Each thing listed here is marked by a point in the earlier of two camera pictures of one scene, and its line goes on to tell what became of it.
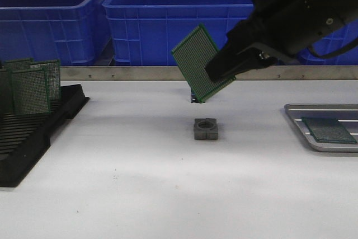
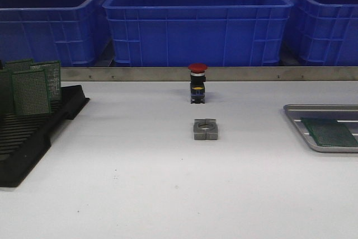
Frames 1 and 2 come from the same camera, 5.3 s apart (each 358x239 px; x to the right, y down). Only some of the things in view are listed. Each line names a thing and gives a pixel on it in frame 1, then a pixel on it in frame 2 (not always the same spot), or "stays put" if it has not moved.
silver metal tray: x=346 y=113 stays put
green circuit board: x=23 y=64 stays put
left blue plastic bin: x=67 y=20 stays put
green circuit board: x=193 y=55 to x=329 y=132
